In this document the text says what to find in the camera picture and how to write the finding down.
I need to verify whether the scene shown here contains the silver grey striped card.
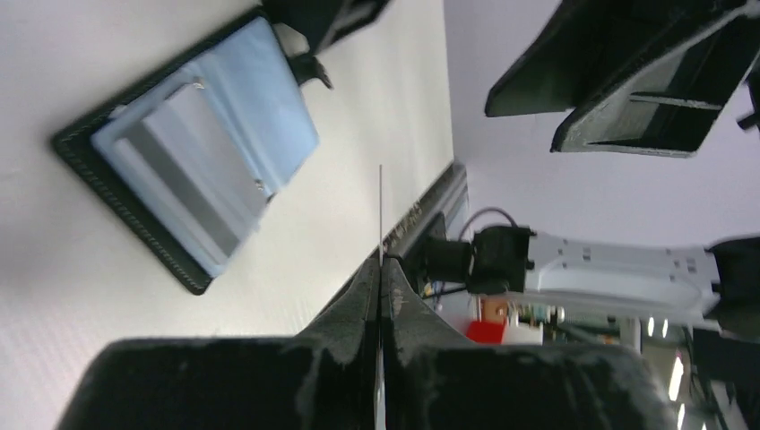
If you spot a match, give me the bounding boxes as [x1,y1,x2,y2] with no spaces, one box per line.
[94,83,268,276]

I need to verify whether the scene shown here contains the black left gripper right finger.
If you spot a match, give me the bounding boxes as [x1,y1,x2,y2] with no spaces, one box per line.
[381,259,677,429]

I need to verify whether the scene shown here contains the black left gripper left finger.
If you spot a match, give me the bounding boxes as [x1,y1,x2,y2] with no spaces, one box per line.
[58,258,380,429]

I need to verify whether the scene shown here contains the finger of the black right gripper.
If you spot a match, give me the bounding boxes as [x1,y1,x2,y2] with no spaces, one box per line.
[551,1,759,158]
[484,1,648,117]

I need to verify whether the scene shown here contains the black leather card holder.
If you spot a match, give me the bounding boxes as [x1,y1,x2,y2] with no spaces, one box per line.
[51,6,329,296]

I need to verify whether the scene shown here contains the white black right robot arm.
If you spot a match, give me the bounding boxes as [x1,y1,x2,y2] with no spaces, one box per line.
[422,1,759,339]

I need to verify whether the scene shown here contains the thin card edge-on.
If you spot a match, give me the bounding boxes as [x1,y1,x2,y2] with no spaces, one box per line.
[377,164,384,269]

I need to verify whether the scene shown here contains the black plastic bin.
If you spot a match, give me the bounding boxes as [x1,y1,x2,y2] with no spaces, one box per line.
[262,0,391,55]

